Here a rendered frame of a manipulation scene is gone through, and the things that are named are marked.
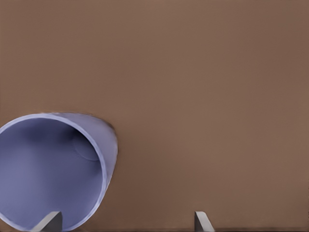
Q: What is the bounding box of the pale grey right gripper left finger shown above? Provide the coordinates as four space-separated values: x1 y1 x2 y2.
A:
33 211 63 232

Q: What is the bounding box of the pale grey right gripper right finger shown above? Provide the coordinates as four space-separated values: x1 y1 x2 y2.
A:
194 211 215 232

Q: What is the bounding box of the blue cup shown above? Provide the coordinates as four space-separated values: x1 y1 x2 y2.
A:
0 111 119 232

